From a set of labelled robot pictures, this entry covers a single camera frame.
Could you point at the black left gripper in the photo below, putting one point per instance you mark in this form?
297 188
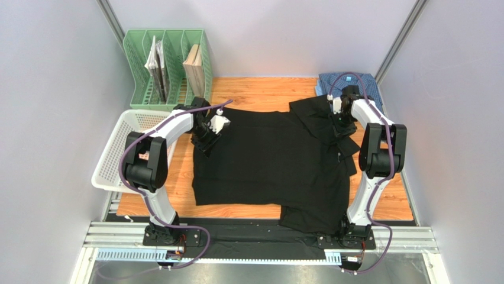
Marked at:
206 147

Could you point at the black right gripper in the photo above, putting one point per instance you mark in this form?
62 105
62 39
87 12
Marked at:
342 129

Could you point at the black long sleeve shirt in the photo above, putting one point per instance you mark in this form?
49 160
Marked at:
291 159

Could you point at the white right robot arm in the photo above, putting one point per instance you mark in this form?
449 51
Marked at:
381 156

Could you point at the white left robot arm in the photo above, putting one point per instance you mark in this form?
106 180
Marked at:
144 164

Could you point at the folded light blue shirt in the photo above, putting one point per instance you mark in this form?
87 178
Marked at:
317 90

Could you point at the folded blue checkered shirt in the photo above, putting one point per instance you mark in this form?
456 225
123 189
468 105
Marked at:
335 82

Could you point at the white plastic basket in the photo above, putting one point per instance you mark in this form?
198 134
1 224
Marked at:
106 173

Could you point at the tan books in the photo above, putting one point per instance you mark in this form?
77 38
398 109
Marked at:
193 66

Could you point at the green file organizer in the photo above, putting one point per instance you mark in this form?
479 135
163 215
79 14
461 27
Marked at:
176 46

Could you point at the grey magazines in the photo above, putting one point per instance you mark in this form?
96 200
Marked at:
156 67

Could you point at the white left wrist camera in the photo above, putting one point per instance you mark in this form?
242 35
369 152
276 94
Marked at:
218 122

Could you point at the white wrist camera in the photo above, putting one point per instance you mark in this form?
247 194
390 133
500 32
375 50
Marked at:
218 122
335 103

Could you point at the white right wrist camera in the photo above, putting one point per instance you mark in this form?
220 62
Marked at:
335 103

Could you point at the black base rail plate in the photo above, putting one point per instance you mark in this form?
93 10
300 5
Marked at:
254 239

